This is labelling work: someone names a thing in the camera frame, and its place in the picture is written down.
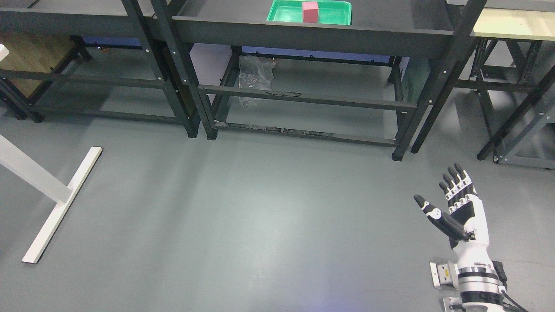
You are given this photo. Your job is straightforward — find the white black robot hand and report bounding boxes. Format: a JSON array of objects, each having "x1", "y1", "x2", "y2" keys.
[{"x1": 414, "y1": 163, "x2": 493, "y2": 269}]

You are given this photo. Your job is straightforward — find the pink foam block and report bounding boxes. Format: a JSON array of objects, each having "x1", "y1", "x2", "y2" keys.
[{"x1": 301, "y1": 1, "x2": 319, "y2": 23}]

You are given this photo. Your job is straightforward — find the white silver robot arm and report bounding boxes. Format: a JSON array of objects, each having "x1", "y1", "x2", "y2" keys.
[{"x1": 429, "y1": 261, "x2": 526, "y2": 312}]

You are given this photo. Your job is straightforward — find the dark metal center shelf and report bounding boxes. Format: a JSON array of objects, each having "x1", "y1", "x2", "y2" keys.
[{"x1": 147, "y1": 0, "x2": 486, "y2": 161}]

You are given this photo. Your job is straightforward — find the dark metal shelf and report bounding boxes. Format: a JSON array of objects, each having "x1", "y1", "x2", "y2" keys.
[
  {"x1": 147, "y1": 0, "x2": 486, "y2": 161},
  {"x1": 1, "y1": 0, "x2": 201, "y2": 138}
]

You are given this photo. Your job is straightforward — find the green plastic tray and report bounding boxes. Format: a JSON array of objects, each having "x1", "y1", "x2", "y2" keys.
[{"x1": 266, "y1": 0, "x2": 352, "y2": 25}]

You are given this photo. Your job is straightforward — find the dark metal left shelf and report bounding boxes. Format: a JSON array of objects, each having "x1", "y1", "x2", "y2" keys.
[{"x1": 1, "y1": 0, "x2": 201, "y2": 138}]

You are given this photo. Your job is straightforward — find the dark metal right rack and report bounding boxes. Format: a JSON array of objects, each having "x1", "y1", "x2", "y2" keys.
[{"x1": 411, "y1": 0, "x2": 554, "y2": 169}]

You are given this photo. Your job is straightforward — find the clear plastic bag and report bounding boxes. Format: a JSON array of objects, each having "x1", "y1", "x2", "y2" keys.
[{"x1": 238, "y1": 55, "x2": 276, "y2": 91}]

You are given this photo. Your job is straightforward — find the white table leg base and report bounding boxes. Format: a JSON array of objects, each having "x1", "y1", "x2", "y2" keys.
[{"x1": 0, "y1": 136, "x2": 103, "y2": 264}]

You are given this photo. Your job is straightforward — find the wooden board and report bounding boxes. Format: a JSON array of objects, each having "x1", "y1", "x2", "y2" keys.
[{"x1": 0, "y1": 32, "x2": 75, "y2": 73}]

